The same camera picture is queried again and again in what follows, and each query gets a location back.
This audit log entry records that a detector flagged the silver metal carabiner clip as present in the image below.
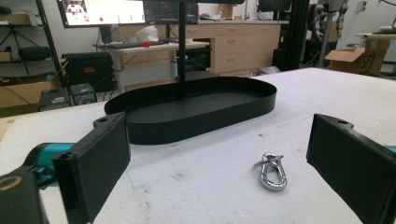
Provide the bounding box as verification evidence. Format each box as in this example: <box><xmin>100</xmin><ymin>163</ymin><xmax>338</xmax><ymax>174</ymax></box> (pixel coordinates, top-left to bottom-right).
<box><xmin>253</xmin><ymin>152</ymin><xmax>288</xmax><ymax>192</ymax></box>

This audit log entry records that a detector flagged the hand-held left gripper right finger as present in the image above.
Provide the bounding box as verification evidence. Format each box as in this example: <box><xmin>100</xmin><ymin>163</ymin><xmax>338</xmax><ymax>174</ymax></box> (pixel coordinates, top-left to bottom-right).
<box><xmin>306</xmin><ymin>113</ymin><xmax>396</xmax><ymax>224</ymax></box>

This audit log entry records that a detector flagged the black aluminium column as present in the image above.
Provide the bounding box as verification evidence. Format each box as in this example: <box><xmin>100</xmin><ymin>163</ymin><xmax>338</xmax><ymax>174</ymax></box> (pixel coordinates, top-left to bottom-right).
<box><xmin>273</xmin><ymin>0</ymin><xmax>312</xmax><ymax>71</ymax></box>

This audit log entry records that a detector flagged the black electronic device box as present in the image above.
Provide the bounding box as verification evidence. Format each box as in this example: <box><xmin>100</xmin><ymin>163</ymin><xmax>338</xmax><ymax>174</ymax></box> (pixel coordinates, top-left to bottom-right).
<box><xmin>69</xmin><ymin>83</ymin><xmax>98</xmax><ymax>106</ymax></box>
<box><xmin>38</xmin><ymin>88</ymin><xmax>71</xmax><ymax>112</ymax></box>

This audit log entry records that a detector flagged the black equipment case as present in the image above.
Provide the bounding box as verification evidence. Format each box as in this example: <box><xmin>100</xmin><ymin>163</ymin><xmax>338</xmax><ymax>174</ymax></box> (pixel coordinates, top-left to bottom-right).
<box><xmin>61</xmin><ymin>51</ymin><xmax>115</xmax><ymax>93</ymax></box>

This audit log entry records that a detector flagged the wooden desk with white legs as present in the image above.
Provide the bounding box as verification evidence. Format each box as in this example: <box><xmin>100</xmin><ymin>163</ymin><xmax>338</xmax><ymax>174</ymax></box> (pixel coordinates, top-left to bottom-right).
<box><xmin>106</xmin><ymin>40</ymin><xmax>211</xmax><ymax>91</ymax></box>

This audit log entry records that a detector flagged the flat cardboard box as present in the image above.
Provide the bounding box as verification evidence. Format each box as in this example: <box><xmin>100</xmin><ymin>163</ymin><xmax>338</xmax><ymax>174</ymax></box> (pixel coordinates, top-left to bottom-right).
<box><xmin>0</xmin><ymin>74</ymin><xmax>62</xmax><ymax>110</ymax></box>

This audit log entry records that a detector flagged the white bundle on desk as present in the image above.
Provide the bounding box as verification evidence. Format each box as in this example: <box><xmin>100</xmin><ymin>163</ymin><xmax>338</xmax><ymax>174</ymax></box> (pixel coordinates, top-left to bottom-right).
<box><xmin>135</xmin><ymin>25</ymin><xmax>160</xmax><ymax>43</ymax></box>

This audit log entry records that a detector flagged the large computer monitor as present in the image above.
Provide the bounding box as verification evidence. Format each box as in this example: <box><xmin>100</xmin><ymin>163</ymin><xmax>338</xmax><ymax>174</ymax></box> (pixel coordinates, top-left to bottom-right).
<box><xmin>56</xmin><ymin>0</ymin><xmax>147</xmax><ymax>30</ymax></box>

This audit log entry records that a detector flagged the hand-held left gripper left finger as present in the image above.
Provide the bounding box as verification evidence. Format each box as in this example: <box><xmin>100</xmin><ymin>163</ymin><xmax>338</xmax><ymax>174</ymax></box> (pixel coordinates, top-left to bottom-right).
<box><xmin>51</xmin><ymin>112</ymin><xmax>132</xmax><ymax>224</ymax></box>

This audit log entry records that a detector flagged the wooden drawer cabinet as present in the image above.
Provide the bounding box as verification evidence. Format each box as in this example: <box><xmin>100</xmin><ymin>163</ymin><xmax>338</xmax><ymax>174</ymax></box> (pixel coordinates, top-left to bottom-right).
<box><xmin>118</xmin><ymin>20</ymin><xmax>290</xmax><ymax>77</ymax></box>

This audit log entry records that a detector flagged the black key rack with tray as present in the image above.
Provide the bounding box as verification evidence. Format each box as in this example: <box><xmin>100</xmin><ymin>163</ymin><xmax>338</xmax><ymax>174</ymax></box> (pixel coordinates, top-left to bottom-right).
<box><xmin>104</xmin><ymin>0</ymin><xmax>278</xmax><ymax>146</ymax></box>

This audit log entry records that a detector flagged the white foam mat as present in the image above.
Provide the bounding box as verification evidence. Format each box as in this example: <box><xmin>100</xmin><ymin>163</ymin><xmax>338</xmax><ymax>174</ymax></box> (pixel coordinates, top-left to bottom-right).
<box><xmin>0</xmin><ymin>67</ymin><xmax>396</xmax><ymax>224</ymax></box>

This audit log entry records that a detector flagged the black metal shelf stand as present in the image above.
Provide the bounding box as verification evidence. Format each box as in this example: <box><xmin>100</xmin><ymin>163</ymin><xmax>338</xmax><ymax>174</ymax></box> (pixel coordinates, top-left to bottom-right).
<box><xmin>0</xmin><ymin>0</ymin><xmax>68</xmax><ymax>89</ymax></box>

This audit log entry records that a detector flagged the dark computer monitor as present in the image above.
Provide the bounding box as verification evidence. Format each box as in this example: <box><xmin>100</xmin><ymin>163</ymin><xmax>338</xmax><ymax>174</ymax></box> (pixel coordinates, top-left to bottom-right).
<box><xmin>143</xmin><ymin>0</ymin><xmax>200</xmax><ymax>26</ymax></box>

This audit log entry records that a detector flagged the open cardboard box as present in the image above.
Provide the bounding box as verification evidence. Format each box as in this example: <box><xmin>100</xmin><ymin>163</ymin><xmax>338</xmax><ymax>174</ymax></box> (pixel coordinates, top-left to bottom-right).
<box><xmin>324</xmin><ymin>38</ymin><xmax>390</xmax><ymax>77</ymax></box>

